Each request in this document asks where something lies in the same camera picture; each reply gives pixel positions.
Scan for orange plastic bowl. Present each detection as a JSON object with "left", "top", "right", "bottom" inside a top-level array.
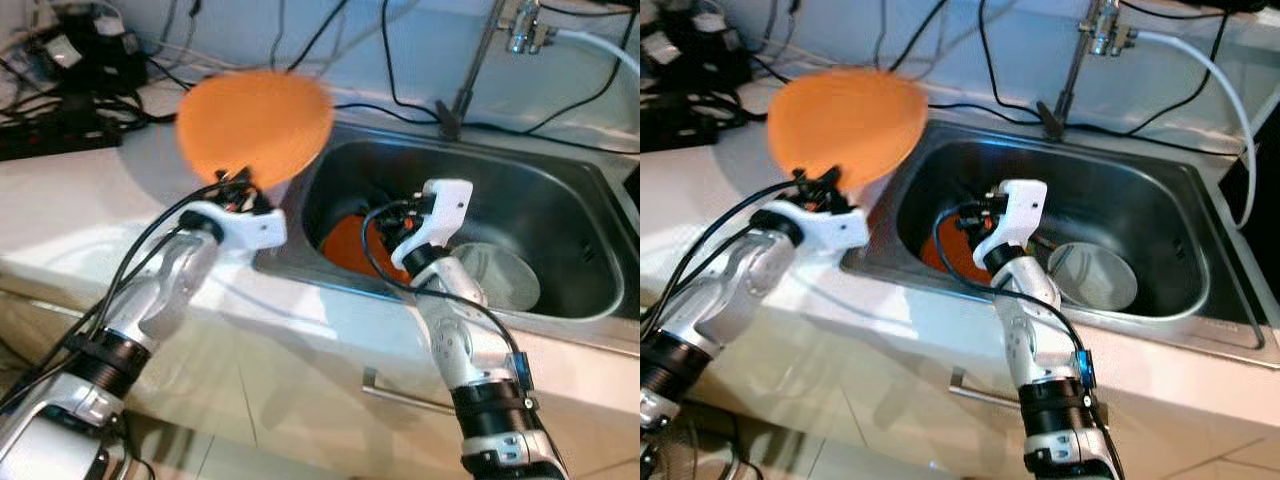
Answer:
[
  {"left": 320, "top": 213, "right": 411, "bottom": 283},
  {"left": 918, "top": 215, "right": 1001, "bottom": 286}
]

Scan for orange plastic plate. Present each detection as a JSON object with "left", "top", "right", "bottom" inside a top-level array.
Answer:
[
  {"left": 767, "top": 65, "right": 929, "bottom": 191},
  {"left": 175, "top": 68, "right": 336, "bottom": 191}
]

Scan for white bowl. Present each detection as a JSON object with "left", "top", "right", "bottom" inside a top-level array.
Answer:
[
  {"left": 455, "top": 243, "right": 541, "bottom": 311},
  {"left": 1045, "top": 243, "right": 1139, "bottom": 313}
]

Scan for black power strip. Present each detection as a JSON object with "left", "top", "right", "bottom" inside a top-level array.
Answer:
[
  {"left": 640, "top": 100, "right": 721, "bottom": 151},
  {"left": 0, "top": 115, "right": 126, "bottom": 161}
]

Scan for stainless steel sink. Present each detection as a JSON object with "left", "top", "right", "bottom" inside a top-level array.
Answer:
[
  {"left": 255, "top": 122, "right": 641, "bottom": 346},
  {"left": 840, "top": 122, "right": 1271, "bottom": 361}
]

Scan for black charger box white labels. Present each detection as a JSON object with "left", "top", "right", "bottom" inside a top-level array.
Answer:
[
  {"left": 640, "top": 15, "right": 746, "bottom": 91},
  {"left": 30, "top": 10, "right": 151, "bottom": 96}
]

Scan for metal faucet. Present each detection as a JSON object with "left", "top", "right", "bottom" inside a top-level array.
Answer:
[
  {"left": 1035, "top": 0, "right": 1136, "bottom": 141},
  {"left": 437, "top": 0, "right": 546, "bottom": 141}
]

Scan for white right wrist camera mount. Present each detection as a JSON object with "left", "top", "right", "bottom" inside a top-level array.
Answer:
[
  {"left": 395, "top": 180, "right": 474, "bottom": 263},
  {"left": 975, "top": 180, "right": 1048, "bottom": 266}
]

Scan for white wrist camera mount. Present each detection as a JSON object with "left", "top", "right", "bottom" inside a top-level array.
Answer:
[
  {"left": 395, "top": 180, "right": 474, "bottom": 263},
  {"left": 775, "top": 205, "right": 869, "bottom": 256},
  {"left": 975, "top": 180, "right": 1048, "bottom": 266},
  {"left": 180, "top": 200, "right": 288, "bottom": 251}
]

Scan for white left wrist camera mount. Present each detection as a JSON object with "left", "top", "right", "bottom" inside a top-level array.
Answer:
[
  {"left": 180, "top": 200, "right": 288, "bottom": 251},
  {"left": 775, "top": 205, "right": 869, "bottom": 256}
]

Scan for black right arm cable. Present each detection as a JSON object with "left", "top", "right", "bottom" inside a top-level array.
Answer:
[
  {"left": 360, "top": 198, "right": 526, "bottom": 361},
  {"left": 930, "top": 198, "right": 1091, "bottom": 356}
]

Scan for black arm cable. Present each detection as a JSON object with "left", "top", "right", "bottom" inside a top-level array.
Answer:
[
  {"left": 640, "top": 180, "right": 801, "bottom": 341},
  {"left": 0, "top": 180, "right": 226, "bottom": 411},
  {"left": 930, "top": 198, "right": 1091, "bottom": 356},
  {"left": 360, "top": 198, "right": 526, "bottom": 361}
]

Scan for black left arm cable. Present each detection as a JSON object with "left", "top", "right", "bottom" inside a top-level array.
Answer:
[
  {"left": 640, "top": 180, "right": 801, "bottom": 341},
  {"left": 0, "top": 180, "right": 226, "bottom": 411}
]

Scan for black countertop cable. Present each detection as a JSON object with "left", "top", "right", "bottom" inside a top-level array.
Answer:
[
  {"left": 335, "top": 100, "right": 441, "bottom": 119},
  {"left": 930, "top": 100, "right": 1041, "bottom": 117}
]

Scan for black adapter cable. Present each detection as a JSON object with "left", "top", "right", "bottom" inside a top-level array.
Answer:
[
  {"left": 285, "top": 0, "right": 351, "bottom": 71},
  {"left": 890, "top": 0, "right": 946, "bottom": 71}
]

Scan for black hanging cable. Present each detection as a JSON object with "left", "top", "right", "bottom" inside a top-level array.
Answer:
[
  {"left": 977, "top": 0, "right": 1046, "bottom": 126},
  {"left": 380, "top": 0, "right": 446, "bottom": 126}
]

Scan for silver drawer handle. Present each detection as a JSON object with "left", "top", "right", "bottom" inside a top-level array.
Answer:
[
  {"left": 950, "top": 368, "right": 1021, "bottom": 411},
  {"left": 362, "top": 368, "right": 456, "bottom": 413}
]

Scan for white faucet hose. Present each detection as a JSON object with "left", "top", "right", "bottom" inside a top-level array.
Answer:
[
  {"left": 555, "top": 28, "right": 641, "bottom": 76},
  {"left": 1135, "top": 30, "right": 1256, "bottom": 229}
]

